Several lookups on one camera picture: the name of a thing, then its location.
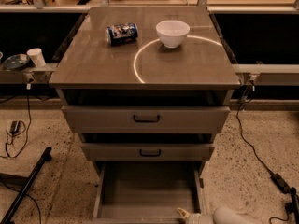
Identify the grey drawer cabinet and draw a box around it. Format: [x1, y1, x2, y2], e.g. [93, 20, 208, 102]
[49, 6, 242, 185]

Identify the black cable with adapter right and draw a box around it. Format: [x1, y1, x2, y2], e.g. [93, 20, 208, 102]
[235, 81, 299, 224]

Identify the blue soda can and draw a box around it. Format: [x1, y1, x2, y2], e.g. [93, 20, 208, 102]
[106, 22, 138, 46]

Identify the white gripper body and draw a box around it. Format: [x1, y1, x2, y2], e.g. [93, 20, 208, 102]
[186, 213, 214, 224]

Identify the black cable left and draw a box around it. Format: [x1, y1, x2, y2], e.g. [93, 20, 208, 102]
[0, 82, 34, 160]

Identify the black power adapter left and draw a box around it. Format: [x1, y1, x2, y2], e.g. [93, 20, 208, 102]
[9, 120, 20, 134]

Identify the white bowl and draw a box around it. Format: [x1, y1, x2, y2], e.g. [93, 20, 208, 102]
[156, 20, 190, 49]

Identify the grey drawer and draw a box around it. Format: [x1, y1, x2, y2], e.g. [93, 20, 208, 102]
[84, 161, 205, 224]
[63, 105, 229, 134]
[80, 143, 214, 161]

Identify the black pole on floor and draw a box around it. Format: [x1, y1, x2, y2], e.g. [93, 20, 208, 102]
[1, 147, 52, 224]

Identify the white paper cup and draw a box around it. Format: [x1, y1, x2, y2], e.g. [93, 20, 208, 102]
[27, 48, 46, 67]

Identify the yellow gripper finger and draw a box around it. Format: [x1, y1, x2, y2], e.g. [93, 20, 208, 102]
[177, 207, 191, 220]

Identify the dark blue plate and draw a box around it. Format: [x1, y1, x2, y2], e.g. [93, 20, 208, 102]
[3, 54, 30, 70]

